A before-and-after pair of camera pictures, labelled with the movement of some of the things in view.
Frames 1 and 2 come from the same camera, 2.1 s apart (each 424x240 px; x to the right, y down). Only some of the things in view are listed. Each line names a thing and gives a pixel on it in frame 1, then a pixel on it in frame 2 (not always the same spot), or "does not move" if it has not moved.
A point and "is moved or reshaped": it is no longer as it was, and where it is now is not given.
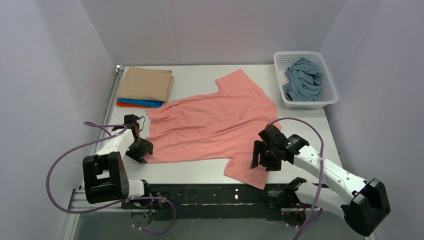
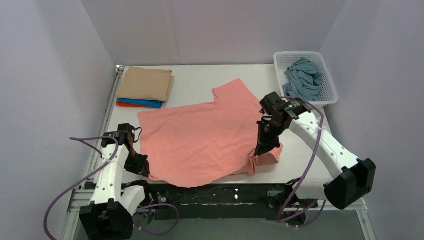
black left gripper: (139, 151) -> (139, 164)
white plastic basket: (304, 81) does not move
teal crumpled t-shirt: (305, 81) does not move
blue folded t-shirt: (142, 102) does not move
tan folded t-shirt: (146, 84) does not move
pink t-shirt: (223, 123) is moved or reshaped
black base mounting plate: (213, 202) does not move
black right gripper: (266, 155) -> (267, 136)
